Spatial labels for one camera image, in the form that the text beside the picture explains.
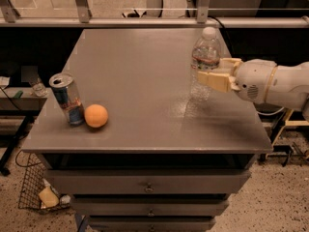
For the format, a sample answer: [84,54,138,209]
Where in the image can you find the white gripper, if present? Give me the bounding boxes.
[197,58,277,104]

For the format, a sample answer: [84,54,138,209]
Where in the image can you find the clear plastic water bottle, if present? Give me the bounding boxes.
[190,27,221,102]

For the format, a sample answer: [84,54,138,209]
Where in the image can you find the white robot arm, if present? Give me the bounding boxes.
[196,58,309,121]

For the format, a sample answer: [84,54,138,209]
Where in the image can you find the small water bottle on shelf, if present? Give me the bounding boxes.
[29,76,47,97]

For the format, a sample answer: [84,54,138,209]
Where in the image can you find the yellow bottle in basket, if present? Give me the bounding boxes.
[39,187,59,208]

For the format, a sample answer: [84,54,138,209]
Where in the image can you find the yellow metal stand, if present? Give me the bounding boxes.
[269,109,309,160]

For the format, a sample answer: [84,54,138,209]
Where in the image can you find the grey drawer cabinet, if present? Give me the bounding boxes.
[23,29,271,232]

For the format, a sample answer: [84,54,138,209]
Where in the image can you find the orange ball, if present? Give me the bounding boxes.
[84,104,108,128]

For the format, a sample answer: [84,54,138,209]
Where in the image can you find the blue silver energy drink can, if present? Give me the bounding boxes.
[49,72,84,126]

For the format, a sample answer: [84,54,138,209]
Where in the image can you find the green small object on shelf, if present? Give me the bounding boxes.
[14,90,23,99]

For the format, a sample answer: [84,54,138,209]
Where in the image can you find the low side shelf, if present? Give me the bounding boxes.
[0,86,49,137]

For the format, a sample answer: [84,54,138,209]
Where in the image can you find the grey metal railing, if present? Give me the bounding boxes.
[1,0,308,29]

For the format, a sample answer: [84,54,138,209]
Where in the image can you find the black wire basket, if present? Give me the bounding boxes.
[18,154,70,214]

